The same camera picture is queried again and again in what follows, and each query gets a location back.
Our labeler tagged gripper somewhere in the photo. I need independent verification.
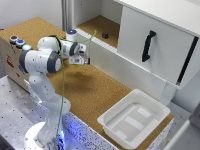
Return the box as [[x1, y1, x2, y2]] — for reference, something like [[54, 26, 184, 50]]
[[69, 50, 91, 67]]

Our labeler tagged white cabinet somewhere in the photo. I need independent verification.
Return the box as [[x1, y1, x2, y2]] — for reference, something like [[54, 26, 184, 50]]
[[61, 0, 200, 108]]

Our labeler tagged purple block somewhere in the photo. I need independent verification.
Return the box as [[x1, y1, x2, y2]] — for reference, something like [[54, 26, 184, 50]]
[[101, 31, 110, 39]]

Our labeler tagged green button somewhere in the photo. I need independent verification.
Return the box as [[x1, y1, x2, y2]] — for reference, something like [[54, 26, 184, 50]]
[[21, 43, 33, 53]]

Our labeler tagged blue button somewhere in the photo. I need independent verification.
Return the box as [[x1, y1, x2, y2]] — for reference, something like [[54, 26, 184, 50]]
[[15, 38, 26, 48]]

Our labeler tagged red button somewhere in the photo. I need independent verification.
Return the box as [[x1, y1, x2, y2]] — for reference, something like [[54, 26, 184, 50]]
[[9, 34, 20, 45]]

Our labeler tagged white plastic box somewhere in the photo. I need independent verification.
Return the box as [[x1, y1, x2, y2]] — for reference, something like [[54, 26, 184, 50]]
[[96, 88, 172, 150]]

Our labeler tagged white sliding door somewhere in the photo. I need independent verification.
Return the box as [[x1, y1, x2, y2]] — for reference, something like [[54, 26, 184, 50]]
[[116, 5, 200, 87]]

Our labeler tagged green cable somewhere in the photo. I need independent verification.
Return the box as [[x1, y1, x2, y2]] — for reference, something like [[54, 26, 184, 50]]
[[52, 29, 98, 150]]

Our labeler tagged black door handle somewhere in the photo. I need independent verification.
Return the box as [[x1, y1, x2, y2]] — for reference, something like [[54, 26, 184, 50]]
[[141, 30, 157, 63]]

